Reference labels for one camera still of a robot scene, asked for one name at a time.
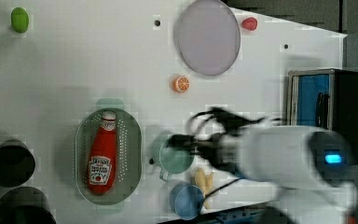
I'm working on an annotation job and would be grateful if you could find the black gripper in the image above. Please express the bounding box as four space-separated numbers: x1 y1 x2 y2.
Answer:
167 107 264 172

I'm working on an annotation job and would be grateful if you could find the red ketchup bottle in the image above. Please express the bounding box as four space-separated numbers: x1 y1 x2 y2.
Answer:
87 111 117 195

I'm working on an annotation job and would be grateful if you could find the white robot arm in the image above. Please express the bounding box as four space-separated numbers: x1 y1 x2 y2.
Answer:
168 107 358 224

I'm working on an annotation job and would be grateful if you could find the green oval strainer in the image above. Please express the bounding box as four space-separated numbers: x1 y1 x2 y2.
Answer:
75 98 142 215

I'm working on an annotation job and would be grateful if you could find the green metal cup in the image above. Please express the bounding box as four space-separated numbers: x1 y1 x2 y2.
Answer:
151 132 194 182

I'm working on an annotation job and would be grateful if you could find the peeled toy banana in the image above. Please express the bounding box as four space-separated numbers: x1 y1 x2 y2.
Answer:
194 168 213 196

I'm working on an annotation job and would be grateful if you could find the orange slice toy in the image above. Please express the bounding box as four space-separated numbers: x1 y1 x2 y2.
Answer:
172 76 190 93

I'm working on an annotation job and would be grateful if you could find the blue cup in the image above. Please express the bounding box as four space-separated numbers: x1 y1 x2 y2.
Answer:
169 182 204 220

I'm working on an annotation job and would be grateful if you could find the round lilac plate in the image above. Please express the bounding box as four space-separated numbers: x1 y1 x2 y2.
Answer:
175 0 241 76

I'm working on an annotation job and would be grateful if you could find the toy strawberry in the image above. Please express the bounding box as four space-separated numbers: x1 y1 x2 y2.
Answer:
241 17 258 31

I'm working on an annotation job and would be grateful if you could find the black toaster oven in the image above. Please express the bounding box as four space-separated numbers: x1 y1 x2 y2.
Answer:
286 68 358 165

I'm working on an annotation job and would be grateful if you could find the black cylinder upper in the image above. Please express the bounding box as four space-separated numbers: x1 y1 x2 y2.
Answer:
0 139 35 188

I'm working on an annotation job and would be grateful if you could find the black cylinder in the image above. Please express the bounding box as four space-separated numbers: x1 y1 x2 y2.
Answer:
0 187 57 224
0 139 35 188

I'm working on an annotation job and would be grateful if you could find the black cylinder lower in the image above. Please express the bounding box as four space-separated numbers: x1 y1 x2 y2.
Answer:
0 187 57 224

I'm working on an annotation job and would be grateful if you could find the green toy lime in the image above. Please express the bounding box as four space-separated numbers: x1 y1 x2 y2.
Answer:
10 7 30 34

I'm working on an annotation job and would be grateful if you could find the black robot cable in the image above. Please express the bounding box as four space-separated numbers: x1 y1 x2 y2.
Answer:
186 106 290 200

